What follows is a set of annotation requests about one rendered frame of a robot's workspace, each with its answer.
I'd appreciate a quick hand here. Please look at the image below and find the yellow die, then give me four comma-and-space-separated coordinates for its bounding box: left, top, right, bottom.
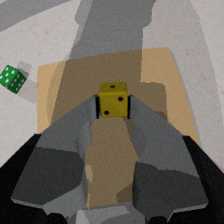
98, 82, 128, 118

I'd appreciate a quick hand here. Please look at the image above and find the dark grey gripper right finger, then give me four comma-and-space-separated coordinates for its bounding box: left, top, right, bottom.
127, 95, 224, 224

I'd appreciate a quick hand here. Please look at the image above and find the tan flat mat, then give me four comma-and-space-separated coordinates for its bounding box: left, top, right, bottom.
37, 47, 199, 208

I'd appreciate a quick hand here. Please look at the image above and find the green die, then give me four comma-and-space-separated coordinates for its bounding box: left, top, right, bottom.
0, 65, 26, 94

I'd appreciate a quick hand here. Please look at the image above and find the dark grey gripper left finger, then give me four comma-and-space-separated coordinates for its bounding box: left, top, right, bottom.
0, 94, 100, 224

